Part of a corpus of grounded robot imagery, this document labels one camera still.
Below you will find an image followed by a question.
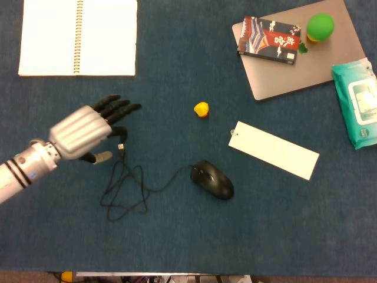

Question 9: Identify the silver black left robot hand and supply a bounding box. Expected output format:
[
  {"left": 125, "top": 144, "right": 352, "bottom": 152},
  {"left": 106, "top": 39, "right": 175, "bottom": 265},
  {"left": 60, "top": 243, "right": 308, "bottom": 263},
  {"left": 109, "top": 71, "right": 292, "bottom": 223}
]
[{"left": 48, "top": 94, "right": 142, "bottom": 164}]

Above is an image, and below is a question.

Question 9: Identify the black wired computer mouse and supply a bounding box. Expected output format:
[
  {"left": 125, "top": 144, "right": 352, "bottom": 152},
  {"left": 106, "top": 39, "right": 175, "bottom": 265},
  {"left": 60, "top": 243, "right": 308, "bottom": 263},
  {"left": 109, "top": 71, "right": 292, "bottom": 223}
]
[{"left": 100, "top": 143, "right": 235, "bottom": 222}]

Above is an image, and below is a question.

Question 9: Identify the white spiral notebook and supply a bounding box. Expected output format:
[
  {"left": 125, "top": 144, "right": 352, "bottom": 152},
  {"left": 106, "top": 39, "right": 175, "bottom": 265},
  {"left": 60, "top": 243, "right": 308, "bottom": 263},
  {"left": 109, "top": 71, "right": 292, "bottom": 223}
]
[{"left": 18, "top": 0, "right": 138, "bottom": 77}]

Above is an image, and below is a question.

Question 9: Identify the small yellow rubber duck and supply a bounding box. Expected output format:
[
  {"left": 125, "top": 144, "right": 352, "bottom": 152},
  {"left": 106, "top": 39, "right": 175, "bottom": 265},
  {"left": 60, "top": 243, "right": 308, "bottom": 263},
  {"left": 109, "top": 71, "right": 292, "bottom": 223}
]
[{"left": 193, "top": 101, "right": 210, "bottom": 119}]

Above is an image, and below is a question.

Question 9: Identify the white rectangular paper tag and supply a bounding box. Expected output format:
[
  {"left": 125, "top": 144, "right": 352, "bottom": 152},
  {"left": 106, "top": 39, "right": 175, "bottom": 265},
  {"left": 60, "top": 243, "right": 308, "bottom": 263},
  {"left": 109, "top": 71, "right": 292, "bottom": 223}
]
[{"left": 228, "top": 120, "right": 320, "bottom": 181}]

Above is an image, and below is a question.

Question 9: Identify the red blue printed book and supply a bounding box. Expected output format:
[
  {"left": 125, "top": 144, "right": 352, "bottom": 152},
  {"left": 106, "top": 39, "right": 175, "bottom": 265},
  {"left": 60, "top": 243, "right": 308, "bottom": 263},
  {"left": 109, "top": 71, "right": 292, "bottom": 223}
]
[{"left": 237, "top": 15, "right": 302, "bottom": 66}]

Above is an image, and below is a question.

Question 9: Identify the grey closed laptop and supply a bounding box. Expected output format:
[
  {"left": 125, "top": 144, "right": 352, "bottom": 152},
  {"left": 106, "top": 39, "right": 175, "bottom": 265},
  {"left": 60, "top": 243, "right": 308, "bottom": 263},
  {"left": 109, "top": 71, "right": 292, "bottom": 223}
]
[{"left": 232, "top": 0, "right": 366, "bottom": 101}]

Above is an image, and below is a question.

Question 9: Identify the green ball toy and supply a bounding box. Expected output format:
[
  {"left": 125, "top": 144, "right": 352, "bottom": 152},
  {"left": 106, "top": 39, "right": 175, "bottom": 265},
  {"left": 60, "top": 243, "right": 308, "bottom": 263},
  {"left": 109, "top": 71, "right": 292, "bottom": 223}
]
[{"left": 306, "top": 12, "right": 335, "bottom": 44}]

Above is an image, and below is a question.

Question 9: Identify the teal wet wipes pack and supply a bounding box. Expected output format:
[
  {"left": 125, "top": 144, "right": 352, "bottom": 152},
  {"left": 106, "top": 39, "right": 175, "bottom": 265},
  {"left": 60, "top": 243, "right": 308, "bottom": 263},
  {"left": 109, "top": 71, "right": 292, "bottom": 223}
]
[{"left": 331, "top": 57, "right": 377, "bottom": 150}]

